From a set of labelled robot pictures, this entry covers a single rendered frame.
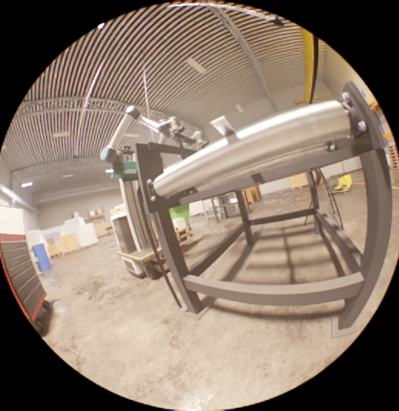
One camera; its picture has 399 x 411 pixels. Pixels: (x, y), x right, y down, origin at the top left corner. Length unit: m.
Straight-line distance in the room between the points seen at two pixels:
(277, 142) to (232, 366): 0.87
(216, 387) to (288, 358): 0.32
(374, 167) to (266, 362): 0.79
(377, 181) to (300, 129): 0.28
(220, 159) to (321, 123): 0.32
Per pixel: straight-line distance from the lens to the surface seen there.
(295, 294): 0.53
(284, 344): 0.78
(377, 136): 0.46
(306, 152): 0.67
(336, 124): 0.42
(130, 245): 1.87
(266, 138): 0.36
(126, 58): 8.21
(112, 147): 1.61
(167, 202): 0.73
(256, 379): 0.73
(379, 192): 0.47
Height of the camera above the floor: 0.73
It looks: 1 degrees down
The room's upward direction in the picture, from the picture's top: 16 degrees counter-clockwise
